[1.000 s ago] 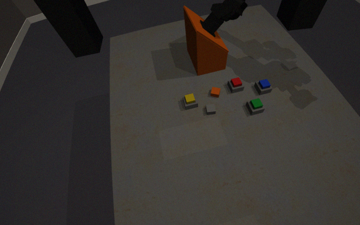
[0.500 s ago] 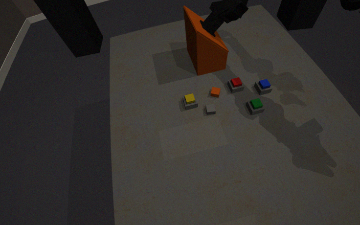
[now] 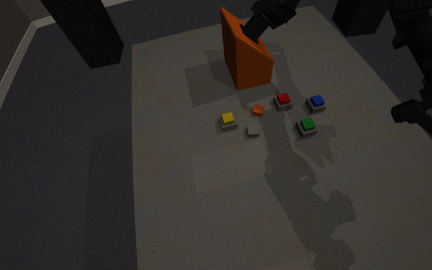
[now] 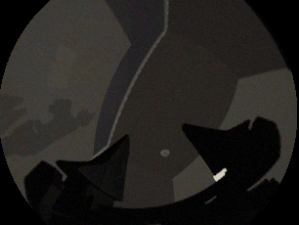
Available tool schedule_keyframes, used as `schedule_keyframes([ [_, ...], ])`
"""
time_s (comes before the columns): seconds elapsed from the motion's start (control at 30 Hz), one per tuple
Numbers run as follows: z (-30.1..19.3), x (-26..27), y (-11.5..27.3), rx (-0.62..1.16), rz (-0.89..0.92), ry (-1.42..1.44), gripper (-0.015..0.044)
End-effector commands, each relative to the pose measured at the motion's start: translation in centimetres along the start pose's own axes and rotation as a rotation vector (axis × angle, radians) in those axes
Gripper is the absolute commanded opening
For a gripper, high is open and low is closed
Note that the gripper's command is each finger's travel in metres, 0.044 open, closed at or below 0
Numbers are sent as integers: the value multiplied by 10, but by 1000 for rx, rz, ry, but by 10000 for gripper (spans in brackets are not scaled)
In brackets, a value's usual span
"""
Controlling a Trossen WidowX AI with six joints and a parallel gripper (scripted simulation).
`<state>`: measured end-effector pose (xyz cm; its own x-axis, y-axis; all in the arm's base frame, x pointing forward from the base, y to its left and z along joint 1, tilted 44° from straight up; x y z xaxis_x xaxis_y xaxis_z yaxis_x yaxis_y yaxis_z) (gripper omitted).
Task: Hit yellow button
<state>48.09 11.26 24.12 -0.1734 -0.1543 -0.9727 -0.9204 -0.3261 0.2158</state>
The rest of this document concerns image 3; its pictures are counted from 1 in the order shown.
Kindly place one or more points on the green button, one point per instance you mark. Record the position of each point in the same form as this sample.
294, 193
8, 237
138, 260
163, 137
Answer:
306, 128

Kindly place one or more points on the red button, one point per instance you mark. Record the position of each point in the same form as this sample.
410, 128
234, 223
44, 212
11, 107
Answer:
282, 102

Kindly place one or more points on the blue button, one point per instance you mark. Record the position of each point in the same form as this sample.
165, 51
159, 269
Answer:
315, 104

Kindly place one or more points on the yellow button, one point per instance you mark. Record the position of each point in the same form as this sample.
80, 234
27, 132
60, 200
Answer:
228, 121

